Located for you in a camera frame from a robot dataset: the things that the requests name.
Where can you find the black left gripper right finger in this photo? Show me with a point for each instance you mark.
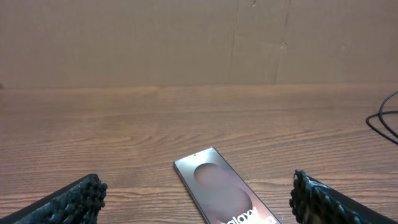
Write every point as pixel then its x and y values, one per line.
pixel 313 202

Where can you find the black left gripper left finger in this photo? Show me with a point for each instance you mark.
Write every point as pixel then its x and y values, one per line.
pixel 77 203

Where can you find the Galaxy S25 Ultra smartphone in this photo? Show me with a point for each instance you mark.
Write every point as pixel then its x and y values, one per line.
pixel 219 192

